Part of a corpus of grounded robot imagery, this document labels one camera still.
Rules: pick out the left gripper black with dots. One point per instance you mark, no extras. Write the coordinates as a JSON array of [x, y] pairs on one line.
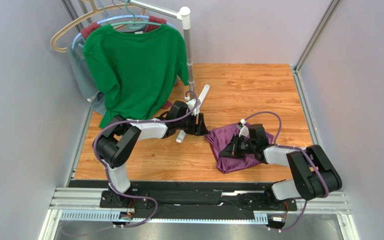
[[199, 129]]

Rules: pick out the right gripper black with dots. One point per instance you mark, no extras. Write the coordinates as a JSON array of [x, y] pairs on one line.
[[235, 146]]

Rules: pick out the purple cloth napkin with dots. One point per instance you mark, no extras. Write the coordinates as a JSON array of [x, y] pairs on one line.
[[219, 138]]

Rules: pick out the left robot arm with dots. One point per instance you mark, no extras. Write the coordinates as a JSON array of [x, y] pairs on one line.
[[114, 145]]

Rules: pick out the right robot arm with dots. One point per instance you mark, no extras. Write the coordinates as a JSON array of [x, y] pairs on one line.
[[313, 174]]

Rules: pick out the white clothes rack stand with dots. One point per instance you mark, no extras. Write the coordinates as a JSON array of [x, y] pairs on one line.
[[184, 16]]

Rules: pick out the green t-shirt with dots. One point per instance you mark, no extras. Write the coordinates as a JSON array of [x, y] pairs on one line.
[[136, 72]]

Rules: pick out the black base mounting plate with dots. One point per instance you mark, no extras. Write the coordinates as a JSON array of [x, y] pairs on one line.
[[188, 200]]

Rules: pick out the grey garment on rack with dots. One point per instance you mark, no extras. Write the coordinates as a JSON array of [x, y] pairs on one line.
[[82, 75]]

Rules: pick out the teal clothes hanger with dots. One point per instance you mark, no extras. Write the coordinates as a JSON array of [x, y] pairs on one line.
[[133, 22]]

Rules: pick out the wooden clothes hanger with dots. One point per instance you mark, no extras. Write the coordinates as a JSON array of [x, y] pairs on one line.
[[90, 8]]

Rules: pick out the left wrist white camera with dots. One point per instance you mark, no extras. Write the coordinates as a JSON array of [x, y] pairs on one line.
[[193, 105]]

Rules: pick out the aluminium frame rail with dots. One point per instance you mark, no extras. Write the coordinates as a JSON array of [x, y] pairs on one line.
[[304, 80]]

